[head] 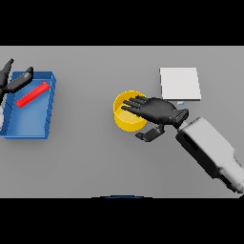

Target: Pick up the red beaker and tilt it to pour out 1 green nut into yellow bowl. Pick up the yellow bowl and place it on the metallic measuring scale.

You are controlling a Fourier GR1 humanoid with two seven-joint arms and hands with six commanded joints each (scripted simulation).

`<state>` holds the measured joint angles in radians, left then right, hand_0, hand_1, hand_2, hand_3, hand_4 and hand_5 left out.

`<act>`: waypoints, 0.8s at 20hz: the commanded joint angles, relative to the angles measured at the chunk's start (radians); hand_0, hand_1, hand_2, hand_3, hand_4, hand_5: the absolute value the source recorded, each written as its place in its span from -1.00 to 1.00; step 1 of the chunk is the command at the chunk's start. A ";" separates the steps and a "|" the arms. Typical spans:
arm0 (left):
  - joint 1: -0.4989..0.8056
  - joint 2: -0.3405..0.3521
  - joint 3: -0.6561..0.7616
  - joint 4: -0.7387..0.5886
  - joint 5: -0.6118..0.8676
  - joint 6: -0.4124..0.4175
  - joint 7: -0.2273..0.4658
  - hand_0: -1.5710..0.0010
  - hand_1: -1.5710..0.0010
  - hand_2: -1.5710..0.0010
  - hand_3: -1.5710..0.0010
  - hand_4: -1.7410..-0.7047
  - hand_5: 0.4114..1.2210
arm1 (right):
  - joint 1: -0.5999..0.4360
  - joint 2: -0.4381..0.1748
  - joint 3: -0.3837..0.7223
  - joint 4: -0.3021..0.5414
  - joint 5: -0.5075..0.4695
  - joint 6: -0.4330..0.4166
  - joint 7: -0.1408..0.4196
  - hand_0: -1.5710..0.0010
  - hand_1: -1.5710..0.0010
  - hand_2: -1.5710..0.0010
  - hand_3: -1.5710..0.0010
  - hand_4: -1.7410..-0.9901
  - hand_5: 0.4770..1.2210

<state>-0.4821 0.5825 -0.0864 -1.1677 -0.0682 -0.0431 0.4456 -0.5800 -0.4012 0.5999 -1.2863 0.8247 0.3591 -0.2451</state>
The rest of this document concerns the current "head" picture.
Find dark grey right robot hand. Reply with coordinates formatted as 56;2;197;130
120;94;190;143

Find blue tray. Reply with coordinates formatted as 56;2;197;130
0;71;57;140

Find yellow bowl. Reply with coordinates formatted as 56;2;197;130
112;90;149;132

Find flat pale square scale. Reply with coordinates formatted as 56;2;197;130
159;67;202;102

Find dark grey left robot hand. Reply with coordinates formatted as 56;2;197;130
0;57;34;103

